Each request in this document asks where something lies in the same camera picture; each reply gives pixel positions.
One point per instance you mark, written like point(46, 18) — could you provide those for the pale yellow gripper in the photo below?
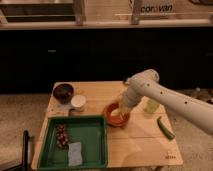
point(123, 110)

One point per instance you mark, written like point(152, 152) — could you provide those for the yellow banana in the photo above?
point(115, 112)

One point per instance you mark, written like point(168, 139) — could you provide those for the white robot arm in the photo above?
point(146, 83)

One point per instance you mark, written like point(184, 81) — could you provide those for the red bowl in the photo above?
point(114, 120)

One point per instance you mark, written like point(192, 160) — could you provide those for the dark brown bowl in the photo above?
point(63, 93)

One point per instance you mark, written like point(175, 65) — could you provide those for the light green cup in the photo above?
point(151, 106)

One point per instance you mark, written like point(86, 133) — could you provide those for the white cup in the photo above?
point(78, 102)

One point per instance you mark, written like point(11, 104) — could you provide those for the green cucumber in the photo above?
point(169, 135)

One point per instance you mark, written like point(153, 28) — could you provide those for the green plastic tray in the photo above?
point(90, 131)

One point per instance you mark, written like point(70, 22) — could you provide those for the brown grape bunch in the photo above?
point(61, 136)

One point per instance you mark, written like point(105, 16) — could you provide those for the black chair frame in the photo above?
point(23, 164)

